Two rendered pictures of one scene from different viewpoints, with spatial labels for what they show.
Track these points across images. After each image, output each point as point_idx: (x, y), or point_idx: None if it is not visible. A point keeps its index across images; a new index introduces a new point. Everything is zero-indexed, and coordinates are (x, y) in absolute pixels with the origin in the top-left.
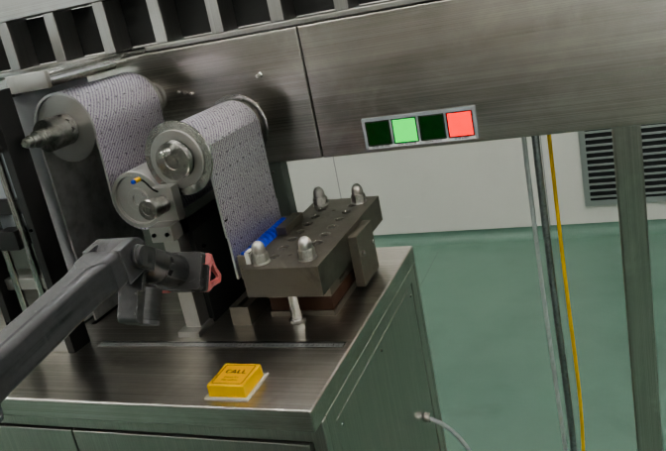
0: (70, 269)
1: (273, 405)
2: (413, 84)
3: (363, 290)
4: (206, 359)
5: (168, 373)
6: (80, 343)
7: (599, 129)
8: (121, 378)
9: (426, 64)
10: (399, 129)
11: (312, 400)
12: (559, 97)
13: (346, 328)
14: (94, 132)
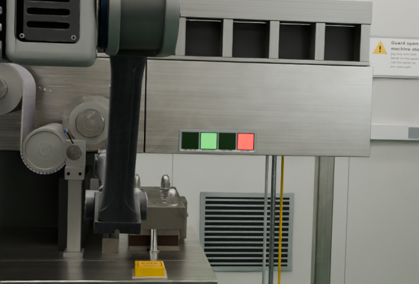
0: (103, 158)
1: (188, 279)
2: (219, 112)
3: (183, 241)
4: (105, 264)
5: (83, 269)
6: None
7: (325, 156)
8: (43, 272)
9: (230, 100)
10: (205, 139)
11: (213, 277)
12: (306, 133)
13: (194, 254)
14: (22, 95)
